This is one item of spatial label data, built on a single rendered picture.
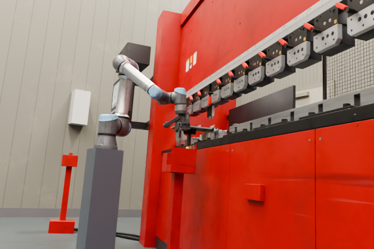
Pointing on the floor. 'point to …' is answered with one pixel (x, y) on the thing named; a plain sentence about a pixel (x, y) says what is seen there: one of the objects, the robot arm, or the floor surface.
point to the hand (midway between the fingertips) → (177, 143)
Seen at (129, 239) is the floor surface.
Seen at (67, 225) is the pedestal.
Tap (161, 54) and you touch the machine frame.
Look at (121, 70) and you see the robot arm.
